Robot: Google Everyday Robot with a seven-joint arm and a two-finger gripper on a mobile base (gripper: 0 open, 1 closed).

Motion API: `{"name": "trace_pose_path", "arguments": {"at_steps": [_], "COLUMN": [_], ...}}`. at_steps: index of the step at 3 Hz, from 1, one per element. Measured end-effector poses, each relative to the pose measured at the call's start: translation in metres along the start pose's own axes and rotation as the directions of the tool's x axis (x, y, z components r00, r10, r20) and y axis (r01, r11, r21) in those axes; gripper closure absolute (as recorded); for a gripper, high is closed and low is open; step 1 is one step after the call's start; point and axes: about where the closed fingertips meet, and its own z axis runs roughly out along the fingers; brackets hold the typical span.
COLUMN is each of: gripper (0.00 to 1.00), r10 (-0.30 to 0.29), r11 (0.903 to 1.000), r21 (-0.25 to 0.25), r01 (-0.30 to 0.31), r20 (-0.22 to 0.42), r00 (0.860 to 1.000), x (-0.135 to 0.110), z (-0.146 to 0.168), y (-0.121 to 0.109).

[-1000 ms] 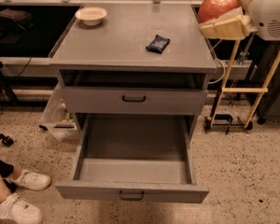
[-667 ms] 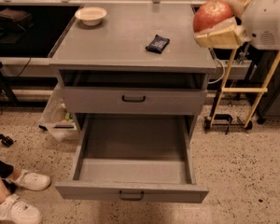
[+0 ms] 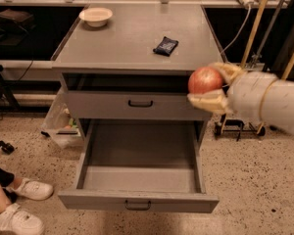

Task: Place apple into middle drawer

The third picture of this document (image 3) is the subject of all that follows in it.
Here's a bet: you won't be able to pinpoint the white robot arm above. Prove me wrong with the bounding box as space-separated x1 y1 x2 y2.
187 62 294 135

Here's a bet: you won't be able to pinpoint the dark blue snack packet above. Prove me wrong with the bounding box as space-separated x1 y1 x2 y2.
153 36 178 57

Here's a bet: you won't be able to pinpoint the black clamp stand base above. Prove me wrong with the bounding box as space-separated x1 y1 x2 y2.
214 115 266 141

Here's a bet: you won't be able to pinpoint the white sneaker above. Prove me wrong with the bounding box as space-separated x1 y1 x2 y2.
0 204 45 235
6 178 54 201

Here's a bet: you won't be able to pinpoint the white power cable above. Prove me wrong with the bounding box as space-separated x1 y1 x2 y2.
219 0 259 56

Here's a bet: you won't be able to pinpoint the grey drawer cabinet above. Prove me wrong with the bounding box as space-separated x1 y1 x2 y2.
53 3 221 133

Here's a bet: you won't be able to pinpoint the white sneaker lower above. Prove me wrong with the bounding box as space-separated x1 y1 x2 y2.
0 204 45 235

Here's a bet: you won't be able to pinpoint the red apple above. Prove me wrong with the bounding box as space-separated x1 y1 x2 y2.
188 67 223 94

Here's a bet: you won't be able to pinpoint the black box on shelf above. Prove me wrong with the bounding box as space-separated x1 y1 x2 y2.
0 9 35 34

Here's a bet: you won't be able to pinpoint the white ceramic bowl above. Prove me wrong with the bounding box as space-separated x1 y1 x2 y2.
79 8 113 27

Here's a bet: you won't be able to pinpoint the open grey middle drawer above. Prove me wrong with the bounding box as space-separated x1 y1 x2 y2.
59 120 219 213

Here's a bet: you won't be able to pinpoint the closed grey top drawer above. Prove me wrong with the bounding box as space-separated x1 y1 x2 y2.
65 91 212 120

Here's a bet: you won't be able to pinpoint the clear plastic bag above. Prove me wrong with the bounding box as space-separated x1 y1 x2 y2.
41 89 83 149

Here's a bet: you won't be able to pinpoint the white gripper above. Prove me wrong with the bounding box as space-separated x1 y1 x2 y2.
187 62 277 122

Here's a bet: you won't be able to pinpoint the white sneaker upper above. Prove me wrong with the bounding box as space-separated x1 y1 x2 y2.
6 178 54 201

